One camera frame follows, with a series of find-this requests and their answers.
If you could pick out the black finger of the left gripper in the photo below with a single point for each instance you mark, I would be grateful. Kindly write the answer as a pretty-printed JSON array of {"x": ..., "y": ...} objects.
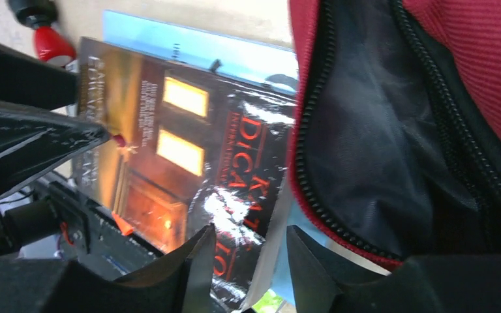
[
  {"x": 28, "y": 81},
  {"x": 34, "y": 141}
]

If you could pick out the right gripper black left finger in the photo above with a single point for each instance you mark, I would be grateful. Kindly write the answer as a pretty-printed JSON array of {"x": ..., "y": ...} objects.
[{"x": 177, "y": 282}]

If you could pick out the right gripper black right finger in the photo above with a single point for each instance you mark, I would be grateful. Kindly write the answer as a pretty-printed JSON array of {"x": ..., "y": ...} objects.
[{"x": 324, "y": 281}]

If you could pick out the light blue paperback book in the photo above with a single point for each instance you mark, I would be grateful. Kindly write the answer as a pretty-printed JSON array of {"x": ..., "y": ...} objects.
[{"x": 231, "y": 57}]

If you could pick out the dark brown cover paperback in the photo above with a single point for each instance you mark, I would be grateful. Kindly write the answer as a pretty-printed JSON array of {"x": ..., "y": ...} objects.
[{"x": 188, "y": 148}]

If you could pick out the red backpack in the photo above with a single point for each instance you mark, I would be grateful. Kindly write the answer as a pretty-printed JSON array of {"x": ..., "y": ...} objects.
[{"x": 397, "y": 145}]

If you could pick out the green bottom paperback book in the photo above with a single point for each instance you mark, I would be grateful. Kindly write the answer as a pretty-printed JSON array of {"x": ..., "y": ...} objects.
[{"x": 273, "y": 303}]

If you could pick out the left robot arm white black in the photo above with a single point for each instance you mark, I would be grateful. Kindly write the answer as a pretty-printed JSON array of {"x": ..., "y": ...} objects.
[{"x": 27, "y": 223}]

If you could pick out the red black glue stick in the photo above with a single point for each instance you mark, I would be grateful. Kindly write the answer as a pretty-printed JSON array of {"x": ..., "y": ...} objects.
[{"x": 40, "y": 15}]

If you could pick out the orange black highlighter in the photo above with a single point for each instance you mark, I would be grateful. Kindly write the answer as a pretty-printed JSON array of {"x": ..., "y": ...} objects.
[{"x": 124, "y": 227}]

